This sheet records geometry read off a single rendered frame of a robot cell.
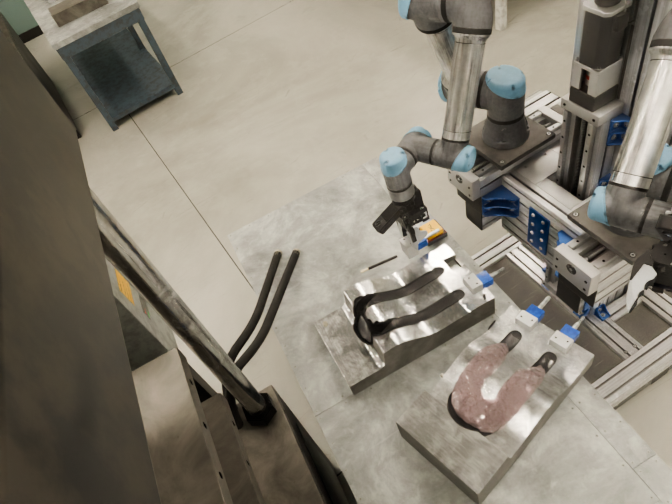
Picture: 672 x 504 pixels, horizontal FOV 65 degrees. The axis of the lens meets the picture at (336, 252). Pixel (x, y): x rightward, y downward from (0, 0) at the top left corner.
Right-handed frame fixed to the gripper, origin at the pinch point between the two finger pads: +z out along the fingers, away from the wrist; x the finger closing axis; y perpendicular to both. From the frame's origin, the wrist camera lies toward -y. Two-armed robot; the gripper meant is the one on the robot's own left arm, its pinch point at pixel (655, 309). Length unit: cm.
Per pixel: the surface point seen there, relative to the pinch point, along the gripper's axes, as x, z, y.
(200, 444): 65, 54, 7
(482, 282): 50, -28, 49
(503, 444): 27, 13, 55
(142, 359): 104, 46, 13
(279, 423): 87, 36, 56
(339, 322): 85, 2, 48
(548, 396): 22, -3, 54
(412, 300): 67, -14, 48
